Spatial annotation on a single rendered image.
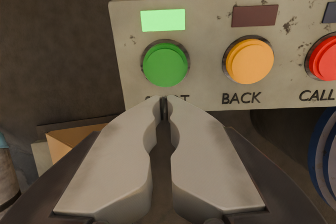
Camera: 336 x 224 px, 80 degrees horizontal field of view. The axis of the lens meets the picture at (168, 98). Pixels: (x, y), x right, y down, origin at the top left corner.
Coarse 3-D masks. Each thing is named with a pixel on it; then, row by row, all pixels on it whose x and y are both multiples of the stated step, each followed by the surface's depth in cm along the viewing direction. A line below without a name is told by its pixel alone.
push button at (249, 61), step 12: (240, 48) 17; (252, 48) 17; (264, 48) 17; (228, 60) 18; (240, 60) 17; (252, 60) 17; (264, 60) 17; (228, 72) 18; (240, 72) 18; (252, 72) 18; (264, 72) 18
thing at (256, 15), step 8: (240, 8) 16; (248, 8) 16; (256, 8) 16; (264, 8) 16; (272, 8) 16; (232, 16) 17; (240, 16) 16; (248, 16) 16; (256, 16) 16; (264, 16) 16; (272, 16) 16; (232, 24) 17; (240, 24) 17; (248, 24) 17; (256, 24) 17; (264, 24) 17; (272, 24) 17
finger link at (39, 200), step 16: (80, 144) 9; (64, 160) 8; (80, 160) 8; (48, 176) 7; (64, 176) 7; (32, 192) 7; (48, 192) 7; (16, 208) 6; (32, 208) 6; (48, 208) 6
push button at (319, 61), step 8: (328, 40) 17; (320, 48) 17; (328, 48) 17; (312, 56) 18; (320, 56) 17; (328, 56) 17; (312, 64) 18; (320, 64) 18; (328, 64) 18; (312, 72) 18; (320, 72) 18; (328, 72) 18; (328, 80) 19
